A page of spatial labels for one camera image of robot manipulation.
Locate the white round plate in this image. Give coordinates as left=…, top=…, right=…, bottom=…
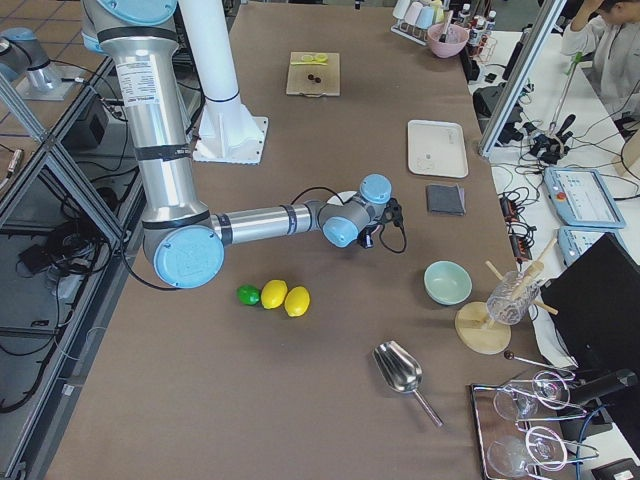
left=326, top=191, right=356, bottom=205

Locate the clear textured glass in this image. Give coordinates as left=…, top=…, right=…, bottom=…
left=486, top=271, right=539, bottom=326

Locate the yellow lemon left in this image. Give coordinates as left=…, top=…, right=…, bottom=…
left=260, top=279, right=289, bottom=309

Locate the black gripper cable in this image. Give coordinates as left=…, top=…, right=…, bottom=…
left=289, top=186, right=408, bottom=254

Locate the dark grey folded cloth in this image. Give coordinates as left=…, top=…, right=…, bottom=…
left=426, top=184, right=466, bottom=216

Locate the steel scoop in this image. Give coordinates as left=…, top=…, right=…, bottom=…
left=372, top=340, right=444, bottom=428

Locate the pink mixing bowl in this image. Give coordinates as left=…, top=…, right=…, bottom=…
left=427, top=23, right=469, bottom=58

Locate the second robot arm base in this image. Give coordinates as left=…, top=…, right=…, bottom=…
left=1, top=27, right=71, bottom=101

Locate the blue teach pendant upper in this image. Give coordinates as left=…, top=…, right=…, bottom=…
left=543, top=167, right=626, bottom=229

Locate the blue teach pendant lower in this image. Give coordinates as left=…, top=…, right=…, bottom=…
left=557, top=226, right=605, bottom=266

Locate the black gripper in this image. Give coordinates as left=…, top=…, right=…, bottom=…
left=358, top=224, right=380, bottom=249

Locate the green lime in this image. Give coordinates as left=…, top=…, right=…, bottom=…
left=236, top=284, right=261, bottom=306

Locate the wine glass upper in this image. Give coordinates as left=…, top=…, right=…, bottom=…
left=493, top=370, right=570, bottom=421

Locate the wooden cutting board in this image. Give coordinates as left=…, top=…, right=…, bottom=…
left=286, top=51, right=341, bottom=98

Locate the wine glass lower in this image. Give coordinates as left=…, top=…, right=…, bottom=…
left=487, top=426, right=568, bottom=479

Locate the aluminium frame post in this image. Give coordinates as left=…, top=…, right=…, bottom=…
left=478, top=0, right=566, bottom=159

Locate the metal glass rack tray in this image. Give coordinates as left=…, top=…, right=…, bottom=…
left=470, top=370, right=599, bottom=479

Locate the person in white hoodie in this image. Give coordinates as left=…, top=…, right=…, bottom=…
left=561, top=0, right=639, bottom=120

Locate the pastel cup rack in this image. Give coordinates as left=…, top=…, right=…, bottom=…
left=391, top=0, right=444, bottom=45

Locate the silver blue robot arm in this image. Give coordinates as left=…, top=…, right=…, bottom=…
left=82, top=1, right=392, bottom=290

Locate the brown headed spoon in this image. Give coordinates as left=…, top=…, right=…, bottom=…
left=503, top=350, right=553, bottom=369

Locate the yellow green citrus squeezer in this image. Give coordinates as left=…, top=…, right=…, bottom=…
left=290, top=52, right=329, bottom=66

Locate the white rectangular tray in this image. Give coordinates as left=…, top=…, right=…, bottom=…
left=407, top=119, right=469, bottom=178

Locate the yellow lemon right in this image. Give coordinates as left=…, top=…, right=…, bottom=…
left=284, top=286, right=311, bottom=317

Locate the yellow lemon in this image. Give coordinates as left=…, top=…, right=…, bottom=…
left=284, top=286, right=311, bottom=317
left=260, top=279, right=289, bottom=309

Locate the wooden glass stand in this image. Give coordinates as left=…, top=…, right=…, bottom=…
left=455, top=238, right=558, bottom=355

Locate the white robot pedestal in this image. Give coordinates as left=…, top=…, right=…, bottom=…
left=178, top=1, right=268, bottom=165

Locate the wine glass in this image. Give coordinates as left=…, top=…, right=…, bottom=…
left=493, top=370, right=570, bottom=421
left=487, top=426, right=568, bottom=479

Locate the blue teach pendant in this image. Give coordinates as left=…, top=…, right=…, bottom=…
left=543, top=167, right=626, bottom=229
left=557, top=226, right=605, bottom=266

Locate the light green bowl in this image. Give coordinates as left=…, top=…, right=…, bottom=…
left=423, top=261, right=472, bottom=306

